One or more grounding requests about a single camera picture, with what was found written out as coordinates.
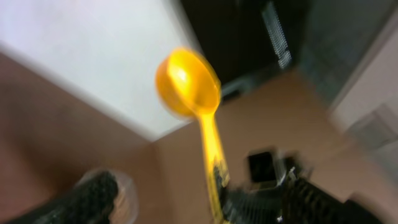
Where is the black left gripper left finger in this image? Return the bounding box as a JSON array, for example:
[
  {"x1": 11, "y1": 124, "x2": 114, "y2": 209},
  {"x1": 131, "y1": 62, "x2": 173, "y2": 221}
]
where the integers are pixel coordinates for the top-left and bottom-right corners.
[{"x1": 6, "y1": 171, "x2": 119, "y2": 224}]

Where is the clear plastic container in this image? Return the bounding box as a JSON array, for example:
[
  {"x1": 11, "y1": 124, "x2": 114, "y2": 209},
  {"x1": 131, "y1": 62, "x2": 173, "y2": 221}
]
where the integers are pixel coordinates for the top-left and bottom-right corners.
[{"x1": 75, "y1": 167, "x2": 139, "y2": 224}]

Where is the yellow measuring scoop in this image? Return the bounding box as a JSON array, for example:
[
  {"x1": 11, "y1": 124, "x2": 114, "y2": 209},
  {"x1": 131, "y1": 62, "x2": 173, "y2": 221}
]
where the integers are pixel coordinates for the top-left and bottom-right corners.
[{"x1": 155, "y1": 47, "x2": 229, "y2": 223}]

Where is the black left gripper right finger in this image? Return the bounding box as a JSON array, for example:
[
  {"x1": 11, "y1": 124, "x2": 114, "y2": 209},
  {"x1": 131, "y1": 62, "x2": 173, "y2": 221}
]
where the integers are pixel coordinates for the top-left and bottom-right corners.
[{"x1": 214, "y1": 167, "x2": 384, "y2": 224}]

